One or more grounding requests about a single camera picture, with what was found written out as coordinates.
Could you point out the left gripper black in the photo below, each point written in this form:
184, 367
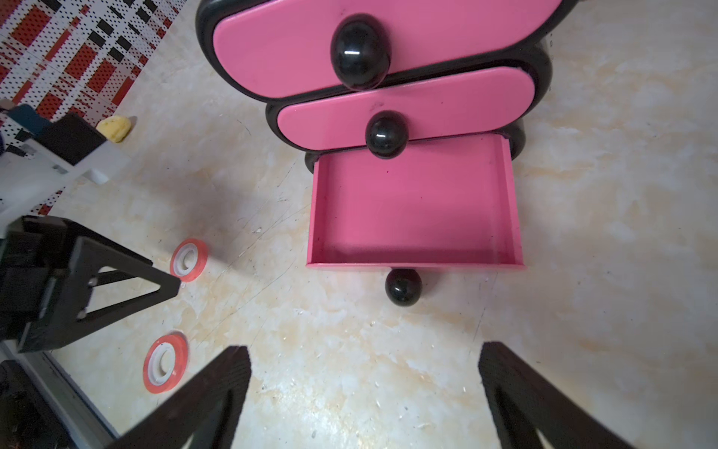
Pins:
51, 317

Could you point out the small yellow foam piece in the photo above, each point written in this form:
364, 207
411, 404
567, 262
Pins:
115, 128

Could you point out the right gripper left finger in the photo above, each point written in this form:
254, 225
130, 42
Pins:
204, 413

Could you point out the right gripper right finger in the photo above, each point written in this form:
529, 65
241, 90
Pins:
527, 409

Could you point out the black drawer cabinet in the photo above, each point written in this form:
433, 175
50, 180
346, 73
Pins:
360, 55

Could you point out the red tape roll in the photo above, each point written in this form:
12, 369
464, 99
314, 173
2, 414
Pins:
189, 260
165, 363

